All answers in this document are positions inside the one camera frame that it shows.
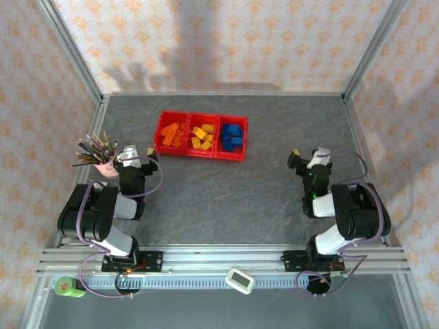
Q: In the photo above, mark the green tape roll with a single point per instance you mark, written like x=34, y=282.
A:
x=67, y=287

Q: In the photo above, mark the pink pencil cup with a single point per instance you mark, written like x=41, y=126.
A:
x=108, y=169

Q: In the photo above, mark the large blue lego brick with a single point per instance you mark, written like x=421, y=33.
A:
x=237, y=140

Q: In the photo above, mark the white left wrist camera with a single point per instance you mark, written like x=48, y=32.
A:
x=129, y=154

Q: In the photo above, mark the yellow sloped lego brick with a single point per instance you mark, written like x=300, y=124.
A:
x=195, y=143

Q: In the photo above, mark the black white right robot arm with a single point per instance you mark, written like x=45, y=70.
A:
x=356, y=212

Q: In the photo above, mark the aluminium back rail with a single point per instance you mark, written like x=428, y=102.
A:
x=223, y=93

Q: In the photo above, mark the dark pencil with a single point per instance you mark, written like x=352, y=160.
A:
x=85, y=164

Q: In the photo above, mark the aluminium front rail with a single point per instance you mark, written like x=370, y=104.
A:
x=223, y=257

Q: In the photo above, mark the red plastic bin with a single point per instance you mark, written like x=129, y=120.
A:
x=199, y=153
x=229, y=156
x=164, y=150

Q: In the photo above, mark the yellow two-by-four lego brick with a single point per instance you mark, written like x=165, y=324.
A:
x=198, y=132

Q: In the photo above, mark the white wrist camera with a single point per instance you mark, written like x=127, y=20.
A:
x=320, y=156
x=129, y=154

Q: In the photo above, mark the small green circuit board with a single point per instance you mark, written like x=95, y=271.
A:
x=337, y=276

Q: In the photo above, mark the blue two-by-four lego brick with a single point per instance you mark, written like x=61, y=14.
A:
x=235, y=129

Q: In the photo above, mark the orange lego brick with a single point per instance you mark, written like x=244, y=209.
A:
x=167, y=140
x=167, y=131
x=178, y=140
x=175, y=127

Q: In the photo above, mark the white digital timer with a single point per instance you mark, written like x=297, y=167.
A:
x=240, y=280

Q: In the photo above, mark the aluminium side rail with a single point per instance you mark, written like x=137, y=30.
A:
x=356, y=137

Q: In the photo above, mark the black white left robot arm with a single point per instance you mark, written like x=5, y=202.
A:
x=99, y=212

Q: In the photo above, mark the yellow two-by-two lego brick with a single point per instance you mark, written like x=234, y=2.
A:
x=210, y=137

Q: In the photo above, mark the aluminium lower frame bar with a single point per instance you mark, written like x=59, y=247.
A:
x=408, y=305
x=34, y=305

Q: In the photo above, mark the aluminium frame post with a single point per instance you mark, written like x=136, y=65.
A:
x=72, y=51
x=372, y=51

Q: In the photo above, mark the yellow curved lego brick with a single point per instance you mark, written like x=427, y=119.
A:
x=208, y=128

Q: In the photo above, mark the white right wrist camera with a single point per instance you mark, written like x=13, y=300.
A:
x=320, y=156

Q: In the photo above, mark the yellow lego plate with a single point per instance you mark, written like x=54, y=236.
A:
x=206, y=146

